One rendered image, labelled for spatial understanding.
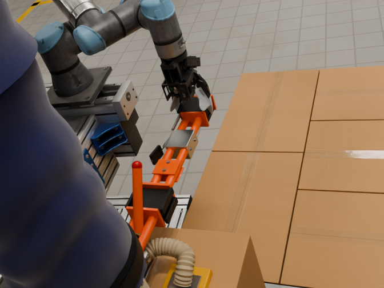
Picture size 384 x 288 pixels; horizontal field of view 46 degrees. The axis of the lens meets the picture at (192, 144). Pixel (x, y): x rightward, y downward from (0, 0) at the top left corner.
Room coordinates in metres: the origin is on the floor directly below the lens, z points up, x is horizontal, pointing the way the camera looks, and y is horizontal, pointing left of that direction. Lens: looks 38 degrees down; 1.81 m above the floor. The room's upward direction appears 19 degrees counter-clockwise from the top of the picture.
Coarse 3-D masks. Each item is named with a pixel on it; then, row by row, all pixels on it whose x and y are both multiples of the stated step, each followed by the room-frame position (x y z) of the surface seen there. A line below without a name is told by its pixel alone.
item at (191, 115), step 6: (186, 102) 1.09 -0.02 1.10; (192, 102) 1.08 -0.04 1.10; (198, 102) 1.07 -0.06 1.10; (186, 108) 1.06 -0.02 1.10; (192, 108) 1.05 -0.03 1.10; (198, 108) 1.04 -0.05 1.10; (216, 108) 1.08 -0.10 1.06; (186, 114) 1.04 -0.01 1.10; (192, 114) 1.03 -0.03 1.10; (198, 114) 1.02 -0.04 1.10; (204, 114) 1.01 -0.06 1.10; (210, 114) 1.05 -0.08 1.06; (192, 120) 1.03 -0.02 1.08; (204, 120) 1.01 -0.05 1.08; (204, 126) 1.02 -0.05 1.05
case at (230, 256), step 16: (192, 240) 0.73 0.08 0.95; (208, 240) 0.72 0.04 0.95; (224, 240) 0.70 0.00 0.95; (240, 240) 0.69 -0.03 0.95; (160, 256) 0.72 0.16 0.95; (208, 256) 0.67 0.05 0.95; (224, 256) 0.66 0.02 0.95; (240, 256) 0.64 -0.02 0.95; (256, 256) 0.69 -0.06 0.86; (160, 272) 0.68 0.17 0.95; (224, 272) 0.62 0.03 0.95; (240, 272) 0.60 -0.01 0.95; (256, 272) 0.67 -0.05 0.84
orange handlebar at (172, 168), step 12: (168, 156) 0.91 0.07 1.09; (180, 156) 0.89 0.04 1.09; (156, 168) 0.87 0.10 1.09; (168, 168) 0.85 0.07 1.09; (180, 168) 0.85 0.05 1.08; (156, 180) 0.83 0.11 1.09; (168, 180) 0.82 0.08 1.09; (132, 228) 0.71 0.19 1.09; (144, 228) 0.69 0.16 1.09; (144, 240) 0.66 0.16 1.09
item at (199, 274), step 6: (174, 264) 0.67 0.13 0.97; (174, 270) 0.65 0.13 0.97; (198, 270) 0.63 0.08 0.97; (204, 270) 0.62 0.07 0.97; (210, 270) 0.62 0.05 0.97; (168, 276) 0.64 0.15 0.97; (174, 276) 0.63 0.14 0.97; (198, 276) 0.61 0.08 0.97; (204, 276) 0.61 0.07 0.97; (210, 276) 0.61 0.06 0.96; (168, 282) 0.63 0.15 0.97; (192, 282) 0.60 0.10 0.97; (198, 282) 0.60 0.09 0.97; (204, 282) 0.59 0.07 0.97
